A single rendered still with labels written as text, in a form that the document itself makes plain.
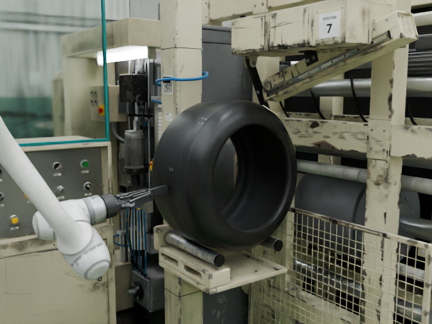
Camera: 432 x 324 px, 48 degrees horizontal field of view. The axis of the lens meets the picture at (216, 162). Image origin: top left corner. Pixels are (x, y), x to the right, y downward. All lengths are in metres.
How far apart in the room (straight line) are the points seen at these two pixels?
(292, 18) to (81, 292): 1.42
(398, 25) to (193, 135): 0.75
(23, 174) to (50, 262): 0.90
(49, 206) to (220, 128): 0.63
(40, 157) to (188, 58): 0.72
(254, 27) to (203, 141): 0.59
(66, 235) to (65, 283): 0.87
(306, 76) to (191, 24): 0.50
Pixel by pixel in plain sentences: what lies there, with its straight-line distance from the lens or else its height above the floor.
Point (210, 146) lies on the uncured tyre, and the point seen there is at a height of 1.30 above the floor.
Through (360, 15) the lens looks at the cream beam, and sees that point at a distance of 1.71.
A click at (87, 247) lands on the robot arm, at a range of 1.35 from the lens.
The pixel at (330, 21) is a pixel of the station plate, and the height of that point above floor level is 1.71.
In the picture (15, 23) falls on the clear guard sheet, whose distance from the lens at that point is 2.04.
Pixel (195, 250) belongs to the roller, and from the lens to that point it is 1.78.
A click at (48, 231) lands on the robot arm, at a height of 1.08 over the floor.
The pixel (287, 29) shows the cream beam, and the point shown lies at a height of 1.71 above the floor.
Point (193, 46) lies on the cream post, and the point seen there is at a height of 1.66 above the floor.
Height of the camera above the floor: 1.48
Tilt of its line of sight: 8 degrees down
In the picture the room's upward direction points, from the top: straight up
